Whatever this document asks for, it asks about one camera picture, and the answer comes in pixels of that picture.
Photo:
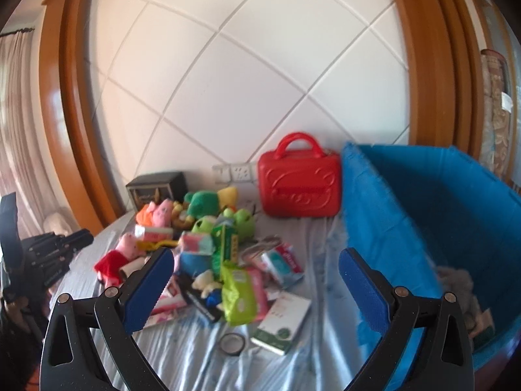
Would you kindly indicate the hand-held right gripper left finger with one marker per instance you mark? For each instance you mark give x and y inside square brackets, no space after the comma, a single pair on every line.
[146,289]

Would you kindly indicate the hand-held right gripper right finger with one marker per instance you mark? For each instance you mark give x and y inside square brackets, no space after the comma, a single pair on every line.
[362,293]

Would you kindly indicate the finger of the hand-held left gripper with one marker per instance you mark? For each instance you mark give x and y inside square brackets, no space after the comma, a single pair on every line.
[69,239]
[49,269]

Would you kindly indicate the long black pouch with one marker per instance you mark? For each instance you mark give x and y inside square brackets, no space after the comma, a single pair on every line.
[201,303]

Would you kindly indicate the small white bear plush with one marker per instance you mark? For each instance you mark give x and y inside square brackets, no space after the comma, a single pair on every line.
[207,287]

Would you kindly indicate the white box with green base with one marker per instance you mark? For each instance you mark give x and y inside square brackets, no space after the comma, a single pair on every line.
[283,321]

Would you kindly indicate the blue plastic storage crate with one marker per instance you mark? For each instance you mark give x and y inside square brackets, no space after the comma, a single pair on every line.
[411,220]

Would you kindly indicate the green wet wipes packet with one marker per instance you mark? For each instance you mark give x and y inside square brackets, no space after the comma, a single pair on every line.
[240,297]

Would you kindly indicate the grey plush toy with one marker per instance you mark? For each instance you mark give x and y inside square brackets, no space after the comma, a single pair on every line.
[460,293]

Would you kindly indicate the pink wet wipes packet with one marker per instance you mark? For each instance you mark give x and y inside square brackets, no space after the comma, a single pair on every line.
[258,291]

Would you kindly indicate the cardboard paper roll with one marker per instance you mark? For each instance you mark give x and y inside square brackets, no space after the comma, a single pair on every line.
[132,268]

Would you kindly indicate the pig plush in red dress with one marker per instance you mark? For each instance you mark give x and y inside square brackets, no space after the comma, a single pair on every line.
[116,258]

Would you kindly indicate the yellow plastic clip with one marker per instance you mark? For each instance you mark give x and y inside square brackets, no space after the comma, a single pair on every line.
[156,244]

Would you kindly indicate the blue round plush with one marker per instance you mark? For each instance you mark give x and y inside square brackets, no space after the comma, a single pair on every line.
[195,264]

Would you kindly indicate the pink and white tissue pack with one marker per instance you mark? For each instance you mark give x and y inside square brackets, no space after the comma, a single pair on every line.
[154,233]

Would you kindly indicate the pink and green tissue pack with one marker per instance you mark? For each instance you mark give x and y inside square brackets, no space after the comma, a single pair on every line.
[196,242]

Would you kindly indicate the pig plush in orange dress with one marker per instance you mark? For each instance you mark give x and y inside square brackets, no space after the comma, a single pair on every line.
[156,211]

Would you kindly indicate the small brown plush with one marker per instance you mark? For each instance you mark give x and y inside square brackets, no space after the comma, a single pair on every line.
[181,215]

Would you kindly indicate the white and teal toothpaste box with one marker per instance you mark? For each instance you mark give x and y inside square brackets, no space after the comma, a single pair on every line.
[283,264]

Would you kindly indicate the light green frog plush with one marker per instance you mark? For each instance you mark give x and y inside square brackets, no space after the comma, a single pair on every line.
[243,223]
[203,225]

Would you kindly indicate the tall green carton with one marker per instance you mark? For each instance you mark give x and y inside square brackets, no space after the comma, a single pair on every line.
[227,242]

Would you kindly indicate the pale window curtain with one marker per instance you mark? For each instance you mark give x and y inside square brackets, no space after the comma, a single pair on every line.
[22,130]

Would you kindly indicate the dark box with gold print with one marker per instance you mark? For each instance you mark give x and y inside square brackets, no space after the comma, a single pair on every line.
[156,189]

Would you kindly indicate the black tape roll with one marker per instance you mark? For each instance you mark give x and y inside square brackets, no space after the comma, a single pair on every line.
[232,344]

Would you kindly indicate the dark green frog plush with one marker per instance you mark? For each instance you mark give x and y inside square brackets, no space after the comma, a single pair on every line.
[203,203]

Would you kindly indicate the red small suitcase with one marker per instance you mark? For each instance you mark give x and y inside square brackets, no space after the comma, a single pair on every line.
[299,189]

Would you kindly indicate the yellow plush toy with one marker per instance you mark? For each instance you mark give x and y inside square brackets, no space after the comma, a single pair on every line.
[228,196]

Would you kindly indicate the rolled patterned carpet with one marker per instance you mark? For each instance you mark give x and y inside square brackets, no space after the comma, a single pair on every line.
[500,110]

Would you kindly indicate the brown wooden wall frame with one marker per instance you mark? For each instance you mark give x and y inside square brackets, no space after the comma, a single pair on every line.
[61,130]

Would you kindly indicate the white wall switch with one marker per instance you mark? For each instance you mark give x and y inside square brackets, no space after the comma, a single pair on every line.
[223,173]

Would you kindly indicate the white wall socket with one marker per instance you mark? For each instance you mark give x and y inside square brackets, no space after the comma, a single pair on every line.
[241,172]

